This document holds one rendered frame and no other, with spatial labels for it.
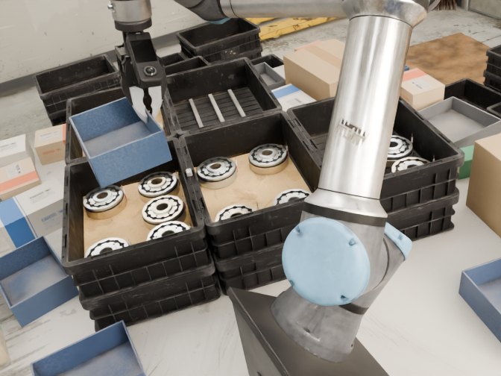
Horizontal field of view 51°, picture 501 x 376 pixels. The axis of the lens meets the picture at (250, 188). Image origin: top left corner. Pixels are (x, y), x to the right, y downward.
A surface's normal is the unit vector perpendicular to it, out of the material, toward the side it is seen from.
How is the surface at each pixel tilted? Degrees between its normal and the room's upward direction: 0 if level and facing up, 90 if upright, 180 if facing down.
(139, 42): 33
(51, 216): 90
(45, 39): 90
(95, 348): 90
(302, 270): 59
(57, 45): 90
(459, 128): 0
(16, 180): 0
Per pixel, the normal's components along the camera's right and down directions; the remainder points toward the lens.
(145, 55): 0.22, -0.43
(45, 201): -0.13, -0.79
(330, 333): 0.18, 0.02
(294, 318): -0.42, -0.40
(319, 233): -0.49, 0.08
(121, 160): 0.45, 0.49
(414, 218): 0.25, 0.55
